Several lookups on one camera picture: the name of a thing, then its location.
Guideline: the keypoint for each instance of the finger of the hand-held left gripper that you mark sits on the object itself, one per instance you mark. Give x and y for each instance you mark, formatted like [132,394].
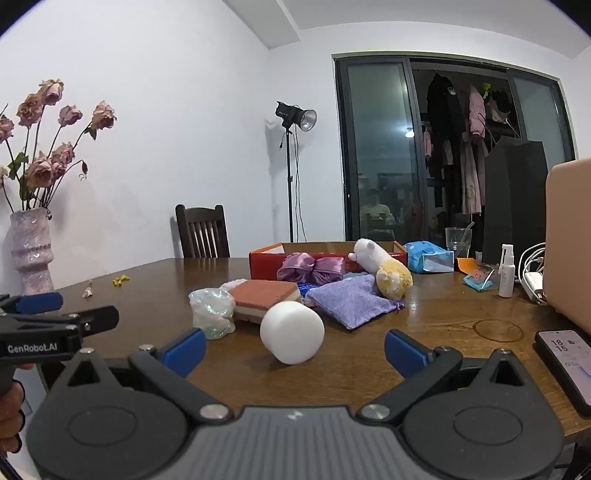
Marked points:
[39,302]
[99,317]

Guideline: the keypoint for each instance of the black hanging coat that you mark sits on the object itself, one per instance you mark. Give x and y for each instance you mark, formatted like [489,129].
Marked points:
[443,106]

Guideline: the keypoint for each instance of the brown sponge block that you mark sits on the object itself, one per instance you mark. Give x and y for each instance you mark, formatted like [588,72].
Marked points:
[263,295]

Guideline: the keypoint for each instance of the pink hanging jacket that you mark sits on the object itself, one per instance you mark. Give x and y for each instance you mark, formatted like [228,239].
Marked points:
[478,110]

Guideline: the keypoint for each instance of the small blue packet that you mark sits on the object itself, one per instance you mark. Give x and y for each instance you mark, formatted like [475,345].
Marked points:
[478,280]

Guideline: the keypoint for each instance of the yellow petals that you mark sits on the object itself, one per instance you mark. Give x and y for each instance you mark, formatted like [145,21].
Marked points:
[121,279]

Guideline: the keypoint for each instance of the black smartphone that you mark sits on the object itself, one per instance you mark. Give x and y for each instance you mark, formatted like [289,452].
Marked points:
[568,369]

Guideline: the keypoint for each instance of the blue tissue pack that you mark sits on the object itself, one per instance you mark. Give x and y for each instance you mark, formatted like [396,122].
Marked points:
[425,256]

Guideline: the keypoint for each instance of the purple satin scrunchie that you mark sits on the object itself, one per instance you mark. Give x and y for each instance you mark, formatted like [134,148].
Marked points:
[295,267]

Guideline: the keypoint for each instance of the bunch of dried pink roses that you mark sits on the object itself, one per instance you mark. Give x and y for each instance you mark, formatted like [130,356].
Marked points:
[39,173]

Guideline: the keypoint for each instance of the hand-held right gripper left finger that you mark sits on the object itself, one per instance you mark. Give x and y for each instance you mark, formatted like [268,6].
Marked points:
[184,351]

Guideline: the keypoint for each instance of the white and yellow plush toy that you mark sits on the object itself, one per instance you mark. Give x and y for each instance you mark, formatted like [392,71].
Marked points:
[392,277]

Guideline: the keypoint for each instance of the dried flower bit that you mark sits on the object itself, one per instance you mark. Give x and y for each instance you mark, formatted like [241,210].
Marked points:
[87,290]

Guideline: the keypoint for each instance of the black framed sliding glass door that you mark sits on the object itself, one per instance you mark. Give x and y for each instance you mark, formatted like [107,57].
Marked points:
[374,138]

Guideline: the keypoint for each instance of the person's left hand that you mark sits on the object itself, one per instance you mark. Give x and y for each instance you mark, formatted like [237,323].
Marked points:
[9,415]

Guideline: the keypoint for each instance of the pink speckled ceramic vase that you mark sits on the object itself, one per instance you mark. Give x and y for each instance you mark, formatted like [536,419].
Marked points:
[30,249]

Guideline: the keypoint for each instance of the orange card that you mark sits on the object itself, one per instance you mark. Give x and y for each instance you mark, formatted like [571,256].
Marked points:
[466,265]

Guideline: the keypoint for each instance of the dark wooden chair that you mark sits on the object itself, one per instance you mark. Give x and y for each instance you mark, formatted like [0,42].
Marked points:
[203,230]

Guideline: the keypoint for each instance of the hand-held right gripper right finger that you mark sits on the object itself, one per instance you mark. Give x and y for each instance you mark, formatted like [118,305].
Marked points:
[404,353]

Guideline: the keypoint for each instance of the black studio light on stand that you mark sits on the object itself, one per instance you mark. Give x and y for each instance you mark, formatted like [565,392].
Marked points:
[288,115]

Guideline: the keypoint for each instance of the pale pink fluffy cloth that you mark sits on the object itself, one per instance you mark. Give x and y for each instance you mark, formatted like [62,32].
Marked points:
[233,284]

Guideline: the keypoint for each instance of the red cardboard box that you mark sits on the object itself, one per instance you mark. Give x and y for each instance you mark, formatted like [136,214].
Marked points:
[265,265]

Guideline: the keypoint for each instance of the tan laptop lid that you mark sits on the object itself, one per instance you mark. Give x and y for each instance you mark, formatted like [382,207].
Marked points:
[570,240]

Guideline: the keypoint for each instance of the purple knit pouch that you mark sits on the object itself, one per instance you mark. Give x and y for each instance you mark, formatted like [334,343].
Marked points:
[351,297]

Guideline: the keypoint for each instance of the clear glass cup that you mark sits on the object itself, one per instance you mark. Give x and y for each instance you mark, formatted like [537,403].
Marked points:
[455,244]

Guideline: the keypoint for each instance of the white spray bottle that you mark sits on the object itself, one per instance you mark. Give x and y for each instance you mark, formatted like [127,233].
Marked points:
[506,277]

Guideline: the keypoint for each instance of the clear iridescent plastic bag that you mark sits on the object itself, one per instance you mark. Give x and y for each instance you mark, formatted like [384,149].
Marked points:
[210,314]

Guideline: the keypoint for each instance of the pink hanging robe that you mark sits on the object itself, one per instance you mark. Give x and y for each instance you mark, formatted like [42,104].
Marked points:
[471,175]

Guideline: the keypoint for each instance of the clear drinking straw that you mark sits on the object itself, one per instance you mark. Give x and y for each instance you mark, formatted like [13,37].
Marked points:
[467,230]

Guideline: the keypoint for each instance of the white foam cylinder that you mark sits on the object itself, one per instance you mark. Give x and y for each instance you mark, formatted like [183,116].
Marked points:
[291,332]

